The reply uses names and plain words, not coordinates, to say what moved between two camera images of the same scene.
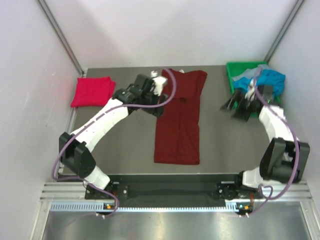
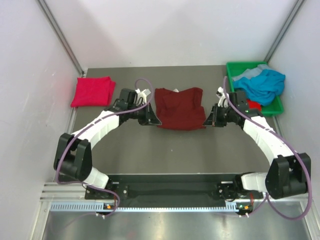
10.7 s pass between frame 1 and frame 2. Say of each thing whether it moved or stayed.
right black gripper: moved
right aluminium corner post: stayed
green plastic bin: stayed
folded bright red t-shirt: stayed
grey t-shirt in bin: stayed
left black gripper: moved
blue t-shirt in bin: stayed
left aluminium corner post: stayed
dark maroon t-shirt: moved
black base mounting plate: stayed
